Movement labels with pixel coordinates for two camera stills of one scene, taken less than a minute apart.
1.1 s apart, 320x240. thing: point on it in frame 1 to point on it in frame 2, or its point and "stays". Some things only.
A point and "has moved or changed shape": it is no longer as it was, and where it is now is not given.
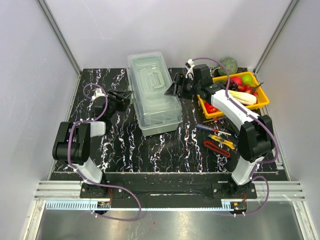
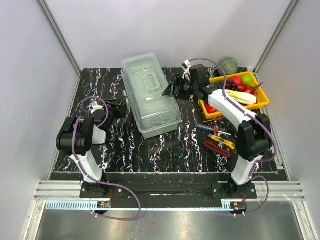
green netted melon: [230, 64] stays
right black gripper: [180, 81] stays
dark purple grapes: [232, 85] stays
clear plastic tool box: [148, 75] has moved or changed shape
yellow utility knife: [222, 141] stays
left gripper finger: [121, 94] to [116, 101]
